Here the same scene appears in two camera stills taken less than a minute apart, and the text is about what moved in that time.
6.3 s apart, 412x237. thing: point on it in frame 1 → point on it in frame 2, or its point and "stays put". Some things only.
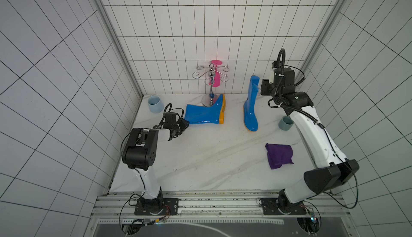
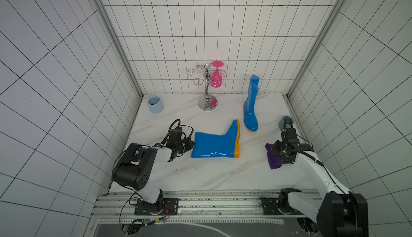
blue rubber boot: [250, 105] stays put
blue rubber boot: [196, 114] → [212, 145]
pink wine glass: [216, 78] stays put
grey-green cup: [286, 123] stays put
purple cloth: [278, 155] stays put
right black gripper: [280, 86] → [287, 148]
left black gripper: [183, 123] → [190, 145]
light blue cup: [155, 104] stays put
